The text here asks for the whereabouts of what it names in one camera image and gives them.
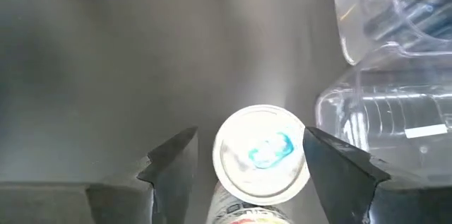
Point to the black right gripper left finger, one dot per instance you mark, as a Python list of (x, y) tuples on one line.
[(169, 167)]

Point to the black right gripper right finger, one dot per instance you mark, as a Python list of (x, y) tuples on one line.
[(339, 174)]

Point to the blue silver energy drink can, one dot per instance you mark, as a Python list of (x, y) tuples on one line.
[(247, 167)]

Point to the clear plastic bin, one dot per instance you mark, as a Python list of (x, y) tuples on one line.
[(388, 111), (356, 12)]

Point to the black table mat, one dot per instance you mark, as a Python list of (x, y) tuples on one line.
[(106, 75)]

